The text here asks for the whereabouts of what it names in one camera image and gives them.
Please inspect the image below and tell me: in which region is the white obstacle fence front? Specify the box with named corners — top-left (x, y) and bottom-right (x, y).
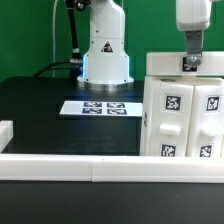
top-left (0, 154), bottom-right (224, 183)

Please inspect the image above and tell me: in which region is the gripper finger with grey tip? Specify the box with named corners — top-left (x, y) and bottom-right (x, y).
top-left (185, 30), bottom-right (203, 67)

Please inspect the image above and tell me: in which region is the white base marker sheet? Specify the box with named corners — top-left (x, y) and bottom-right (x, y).
top-left (60, 101), bottom-right (143, 117)

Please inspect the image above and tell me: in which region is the white cabinet top block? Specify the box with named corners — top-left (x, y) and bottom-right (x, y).
top-left (146, 51), bottom-right (224, 77)

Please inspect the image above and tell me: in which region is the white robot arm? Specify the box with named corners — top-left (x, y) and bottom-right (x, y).
top-left (77, 0), bottom-right (212, 91)

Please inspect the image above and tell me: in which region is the white obstacle fence left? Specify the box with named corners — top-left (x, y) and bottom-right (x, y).
top-left (0, 121), bottom-right (13, 153)

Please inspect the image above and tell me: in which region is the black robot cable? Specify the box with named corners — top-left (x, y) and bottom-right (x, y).
top-left (32, 0), bottom-right (92, 79)

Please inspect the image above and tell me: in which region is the white obstacle fence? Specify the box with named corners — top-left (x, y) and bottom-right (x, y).
top-left (0, 154), bottom-right (224, 183)
top-left (0, 121), bottom-right (13, 153)

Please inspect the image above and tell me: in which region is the white thin cable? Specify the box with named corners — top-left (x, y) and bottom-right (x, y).
top-left (51, 0), bottom-right (59, 78)

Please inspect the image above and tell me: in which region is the white cabinet body box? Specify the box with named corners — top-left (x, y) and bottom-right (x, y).
top-left (140, 76), bottom-right (224, 156)

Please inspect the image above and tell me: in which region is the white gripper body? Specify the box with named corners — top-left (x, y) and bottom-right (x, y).
top-left (176, 0), bottom-right (212, 31)

